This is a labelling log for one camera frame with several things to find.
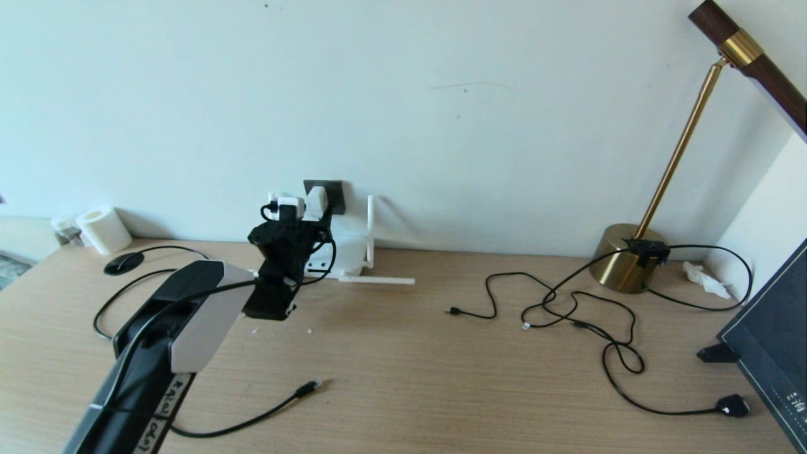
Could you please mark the small clear jar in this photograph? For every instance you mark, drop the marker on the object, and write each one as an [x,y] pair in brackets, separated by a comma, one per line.
[65,227]

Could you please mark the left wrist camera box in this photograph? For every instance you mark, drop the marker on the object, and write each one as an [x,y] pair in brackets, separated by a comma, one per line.
[290,208]

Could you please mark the grey wall socket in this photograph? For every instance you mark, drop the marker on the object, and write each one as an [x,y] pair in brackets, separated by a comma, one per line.
[337,197]

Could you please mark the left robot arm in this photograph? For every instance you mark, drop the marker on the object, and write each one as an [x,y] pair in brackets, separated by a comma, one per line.
[202,328]

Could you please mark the crumpled white tissue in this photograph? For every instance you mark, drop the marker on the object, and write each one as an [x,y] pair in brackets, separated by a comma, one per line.
[706,280]

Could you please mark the dark framed board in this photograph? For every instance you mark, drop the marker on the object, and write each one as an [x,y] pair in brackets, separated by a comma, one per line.
[775,340]

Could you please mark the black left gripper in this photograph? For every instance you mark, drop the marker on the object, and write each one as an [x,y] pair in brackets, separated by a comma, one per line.
[287,249]

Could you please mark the black board stand foot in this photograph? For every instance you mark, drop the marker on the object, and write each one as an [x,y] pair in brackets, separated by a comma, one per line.
[715,353]

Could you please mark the black box on lamp base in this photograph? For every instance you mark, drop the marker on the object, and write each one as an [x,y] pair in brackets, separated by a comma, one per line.
[646,250]

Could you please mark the white toilet paper roll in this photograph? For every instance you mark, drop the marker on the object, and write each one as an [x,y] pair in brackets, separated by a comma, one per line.
[104,230]

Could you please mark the brass desk lamp wooden head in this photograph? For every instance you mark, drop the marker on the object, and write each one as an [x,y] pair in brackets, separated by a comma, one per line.
[621,261]

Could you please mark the white router with antennas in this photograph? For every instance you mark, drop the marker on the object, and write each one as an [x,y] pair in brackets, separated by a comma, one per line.
[350,252]

